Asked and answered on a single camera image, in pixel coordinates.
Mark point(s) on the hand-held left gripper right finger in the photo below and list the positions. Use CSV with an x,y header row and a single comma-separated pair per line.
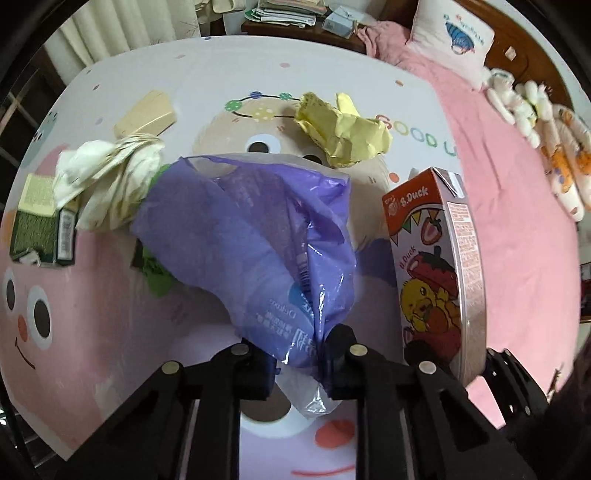
x,y
339,369

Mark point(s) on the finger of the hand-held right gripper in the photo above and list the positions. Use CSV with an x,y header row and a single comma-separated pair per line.
x,y
422,353
512,383

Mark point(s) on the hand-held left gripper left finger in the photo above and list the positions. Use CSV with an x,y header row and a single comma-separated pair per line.
x,y
254,374

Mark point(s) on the pink duck print carton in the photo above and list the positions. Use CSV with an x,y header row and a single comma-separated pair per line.
x,y
429,277

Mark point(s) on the purple plastic bag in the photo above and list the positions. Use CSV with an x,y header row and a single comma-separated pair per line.
x,y
240,240

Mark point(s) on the beige box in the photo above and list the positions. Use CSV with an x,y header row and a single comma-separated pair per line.
x,y
145,115

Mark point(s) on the green wrapper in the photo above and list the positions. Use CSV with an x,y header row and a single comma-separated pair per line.
x,y
159,277

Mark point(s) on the cartoon monster printed tablecloth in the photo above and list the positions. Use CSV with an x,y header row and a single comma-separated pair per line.
x,y
115,346

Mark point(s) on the pink bed sheet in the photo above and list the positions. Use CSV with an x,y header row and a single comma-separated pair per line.
x,y
517,230

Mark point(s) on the rolled bear print blanket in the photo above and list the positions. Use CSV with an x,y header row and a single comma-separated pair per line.
x,y
568,175

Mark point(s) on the crumpled yellow paper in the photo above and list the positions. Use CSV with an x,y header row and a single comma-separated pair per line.
x,y
341,134

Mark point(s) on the crumpled cream bag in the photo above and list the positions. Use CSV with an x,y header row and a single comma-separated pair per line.
x,y
115,180

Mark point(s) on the green black box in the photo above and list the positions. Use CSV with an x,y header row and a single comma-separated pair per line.
x,y
34,235

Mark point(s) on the white yellow plush toy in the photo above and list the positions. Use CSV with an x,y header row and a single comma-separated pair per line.
x,y
533,110

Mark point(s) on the white pillow blue print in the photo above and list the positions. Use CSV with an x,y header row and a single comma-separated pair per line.
x,y
443,50

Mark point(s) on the wooden bed headboard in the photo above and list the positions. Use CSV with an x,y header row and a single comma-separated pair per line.
x,y
526,50

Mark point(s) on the metal window grille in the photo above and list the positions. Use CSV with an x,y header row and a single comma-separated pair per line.
x,y
21,138

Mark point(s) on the wooden nightstand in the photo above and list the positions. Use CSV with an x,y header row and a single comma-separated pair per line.
x,y
295,34

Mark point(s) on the small pale box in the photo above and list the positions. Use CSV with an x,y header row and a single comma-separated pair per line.
x,y
339,22

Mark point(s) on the stack of books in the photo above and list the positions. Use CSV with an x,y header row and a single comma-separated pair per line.
x,y
281,14

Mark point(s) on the cream curtain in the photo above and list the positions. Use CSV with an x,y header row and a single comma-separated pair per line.
x,y
92,41

